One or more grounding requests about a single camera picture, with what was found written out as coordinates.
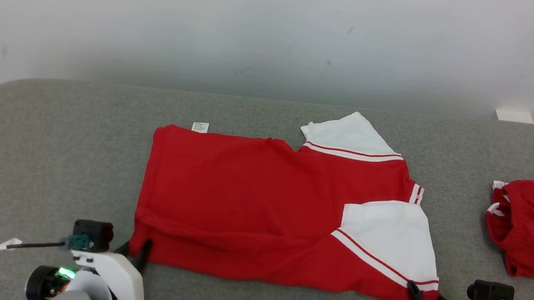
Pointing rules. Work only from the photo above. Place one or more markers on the red jersey with white sleeves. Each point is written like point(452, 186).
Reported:
point(240, 203)

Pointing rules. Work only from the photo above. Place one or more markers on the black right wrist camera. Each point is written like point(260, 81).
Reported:
point(491, 296)

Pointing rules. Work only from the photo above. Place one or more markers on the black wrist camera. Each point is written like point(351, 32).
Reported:
point(93, 233)
point(491, 296)

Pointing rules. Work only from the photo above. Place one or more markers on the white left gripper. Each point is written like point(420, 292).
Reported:
point(123, 285)

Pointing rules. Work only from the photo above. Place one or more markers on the grey fabric sofa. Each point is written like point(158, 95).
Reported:
point(40, 168)

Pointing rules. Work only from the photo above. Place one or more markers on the small white wall block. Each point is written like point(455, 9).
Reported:
point(514, 116)

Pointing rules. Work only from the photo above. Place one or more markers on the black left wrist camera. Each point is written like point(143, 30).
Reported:
point(93, 233)

